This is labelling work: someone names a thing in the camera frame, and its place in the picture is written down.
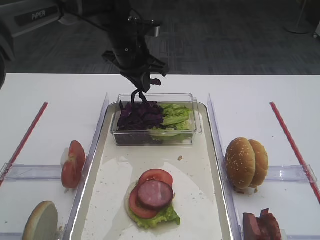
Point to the right upper clear holder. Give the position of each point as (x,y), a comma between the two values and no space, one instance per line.
(292,173)

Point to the front sesame bun top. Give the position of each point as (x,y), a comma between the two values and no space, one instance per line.
(240,162)

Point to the right red strip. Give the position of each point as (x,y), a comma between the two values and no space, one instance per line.
(296,151)

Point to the clear acrylic divider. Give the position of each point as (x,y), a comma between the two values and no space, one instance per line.
(74,228)
(234,228)

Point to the right lower clear holder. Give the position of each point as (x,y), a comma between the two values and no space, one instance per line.
(286,236)

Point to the rear bun top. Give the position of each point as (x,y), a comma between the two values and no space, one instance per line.
(261,163)

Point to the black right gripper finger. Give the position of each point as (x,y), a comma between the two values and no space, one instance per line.
(146,81)

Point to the upright bun bottom half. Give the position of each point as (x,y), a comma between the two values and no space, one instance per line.
(42,223)

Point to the upright sausage slice left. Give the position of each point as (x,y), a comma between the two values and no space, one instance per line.
(251,228)

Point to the left lower clear holder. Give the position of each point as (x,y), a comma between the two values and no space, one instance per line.
(11,236)

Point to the white stand base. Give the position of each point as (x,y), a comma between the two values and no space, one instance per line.
(300,27)

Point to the red strip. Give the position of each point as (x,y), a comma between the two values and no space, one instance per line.
(22,143)
(296,151)

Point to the clear holder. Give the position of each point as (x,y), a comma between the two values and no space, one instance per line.
(292,173)
(22,172)
(286,236)
(11,236)

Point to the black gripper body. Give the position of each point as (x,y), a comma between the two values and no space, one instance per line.
(129,51)

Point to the upright tomato slice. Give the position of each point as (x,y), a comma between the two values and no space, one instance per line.
(72,169)

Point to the clear plastic container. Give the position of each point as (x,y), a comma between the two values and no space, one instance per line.
(143,138)

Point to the lettuce leaf on bun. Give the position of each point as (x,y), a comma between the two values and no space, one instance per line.
(166,215)

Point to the upper tomato slice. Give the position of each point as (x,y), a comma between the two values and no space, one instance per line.
(157,175)

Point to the left upper clear holder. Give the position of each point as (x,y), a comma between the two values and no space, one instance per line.
(22,172)

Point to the metal serving tray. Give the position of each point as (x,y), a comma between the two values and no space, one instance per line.
(198,193)

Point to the lower tomato slice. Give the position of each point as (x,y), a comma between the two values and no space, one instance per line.
(137,208)

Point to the upright sausage slices right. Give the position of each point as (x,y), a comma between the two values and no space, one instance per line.
(269,226)

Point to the left red strip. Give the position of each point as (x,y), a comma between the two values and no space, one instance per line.
(22,143)

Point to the purple cabbage strips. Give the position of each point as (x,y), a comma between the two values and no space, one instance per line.
(141,94)

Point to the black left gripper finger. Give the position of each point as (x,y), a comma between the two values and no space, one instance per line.
(135,79)

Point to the right clear acrylic divider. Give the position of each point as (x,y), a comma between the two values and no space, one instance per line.
(234,228)

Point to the left clear acrylic divider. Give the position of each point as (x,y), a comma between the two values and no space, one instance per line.
(74,228)

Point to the purple cabbage pile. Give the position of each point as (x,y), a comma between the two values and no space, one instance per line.
(140,116)

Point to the green lettuce in container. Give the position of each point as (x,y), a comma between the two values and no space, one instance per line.
(178,119)

